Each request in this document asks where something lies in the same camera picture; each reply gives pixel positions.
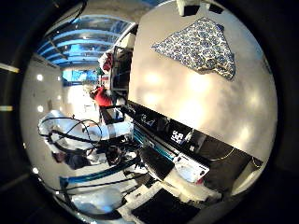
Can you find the blue floral patterned cloth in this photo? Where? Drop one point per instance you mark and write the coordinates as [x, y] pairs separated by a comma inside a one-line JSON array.
[[202, 46]]

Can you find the black and white marker tag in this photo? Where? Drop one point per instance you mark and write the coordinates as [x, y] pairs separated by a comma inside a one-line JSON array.
[[177, 137]]

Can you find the person in red shirt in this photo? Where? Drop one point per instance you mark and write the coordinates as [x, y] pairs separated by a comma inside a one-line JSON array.
[[102, 97]]

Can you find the red bag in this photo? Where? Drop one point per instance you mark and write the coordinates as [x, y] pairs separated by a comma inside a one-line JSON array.
[[107, 62]]

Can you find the blue lit monitor screen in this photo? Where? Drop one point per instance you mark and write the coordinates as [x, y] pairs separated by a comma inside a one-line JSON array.
[[79, 76]]

